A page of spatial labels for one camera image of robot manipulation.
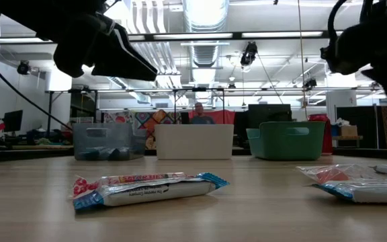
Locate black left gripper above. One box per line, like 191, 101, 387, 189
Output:
35, 9, 159, 82

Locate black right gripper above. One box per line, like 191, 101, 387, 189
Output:
320, 23, 387, 142

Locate red white Smarties roll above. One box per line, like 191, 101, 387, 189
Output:
72, 171, 198, 198

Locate black partition panel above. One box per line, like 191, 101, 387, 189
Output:
335, 105, 379, 149

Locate cardboard box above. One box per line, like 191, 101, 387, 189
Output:
339, 124, 358, 137

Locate wooden top workbench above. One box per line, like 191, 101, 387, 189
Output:
331, 135, 364, 149

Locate colourful patterned quilt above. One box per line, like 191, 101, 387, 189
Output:
102, 109, 181, 151

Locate white light strip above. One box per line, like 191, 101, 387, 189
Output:
0, 37, 52, 44
153, 32, 233, 38
242, 31, 324, 37

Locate person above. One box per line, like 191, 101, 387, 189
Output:
189, 102, 216, 126

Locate white plastic bin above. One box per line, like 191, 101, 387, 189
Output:
154, 124, 234, 160

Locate teal plastic bin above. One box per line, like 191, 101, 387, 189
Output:
246, 121, 326, 161

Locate black computer monitor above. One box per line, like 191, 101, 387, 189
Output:
3, 109, 24, 133

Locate black monitor pair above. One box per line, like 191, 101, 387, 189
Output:
247, 103, 292, 129

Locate black background table frame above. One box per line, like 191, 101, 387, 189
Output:
44, 86, 384, 151

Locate black hanging camera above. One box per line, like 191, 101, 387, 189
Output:
239, 41, 259, 67
15, 59, 32, 76
302, 77, 318, 90

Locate silver ventilation duct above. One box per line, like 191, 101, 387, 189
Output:
182, 0, 230, 69

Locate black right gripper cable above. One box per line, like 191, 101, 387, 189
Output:
327, 0, 349, 51

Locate black aluminium table frame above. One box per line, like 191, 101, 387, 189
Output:
0, 32, 387, 164

